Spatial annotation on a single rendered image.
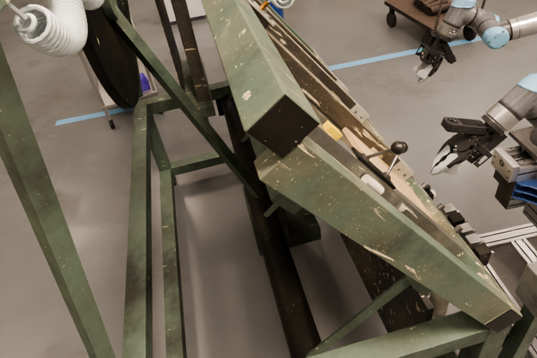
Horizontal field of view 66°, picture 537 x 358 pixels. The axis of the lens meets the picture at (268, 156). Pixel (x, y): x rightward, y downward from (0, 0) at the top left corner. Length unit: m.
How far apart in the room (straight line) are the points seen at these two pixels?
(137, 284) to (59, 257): 1.05
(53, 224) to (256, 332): 1.86
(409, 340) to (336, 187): 0.91
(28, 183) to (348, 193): 0.58
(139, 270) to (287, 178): 1.29
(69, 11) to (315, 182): 0.58
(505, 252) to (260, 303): 1.43
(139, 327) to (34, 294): 1.59
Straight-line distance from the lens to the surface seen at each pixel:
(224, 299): 2.72
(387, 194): 1.32
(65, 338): 2.98
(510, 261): 2.69
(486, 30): 1.72
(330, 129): 1.09
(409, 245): 1.09
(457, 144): 1.26
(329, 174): 0.81
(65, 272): 0.95
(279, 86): 0.70
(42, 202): 0.82
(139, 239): 2.10
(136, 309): 1.86
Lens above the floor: 2.25
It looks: 39 degrees down
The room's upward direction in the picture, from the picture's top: 10 degrees counter-clockwise
